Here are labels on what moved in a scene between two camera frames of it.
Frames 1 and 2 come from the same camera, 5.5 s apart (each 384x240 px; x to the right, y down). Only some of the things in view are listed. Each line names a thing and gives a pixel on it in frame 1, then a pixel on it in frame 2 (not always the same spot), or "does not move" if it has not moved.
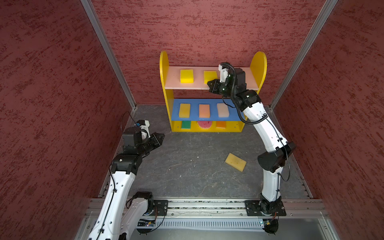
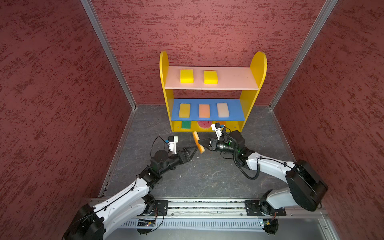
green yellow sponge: (186, 125) does not move
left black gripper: (158, 141) → (183, 160)
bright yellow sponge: (187, 76) does not move
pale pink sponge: (223, 110) does not move
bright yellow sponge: (209, 75) does not move
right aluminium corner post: (323, 19) does not move
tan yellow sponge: (236, 162) → (196, 138)
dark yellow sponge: (184, 110) does not move
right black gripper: (215, 88) → (213, 144)
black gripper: (224, 73) → (216, 127)
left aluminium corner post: (110, 50) does not move
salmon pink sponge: (204, 111) does not move
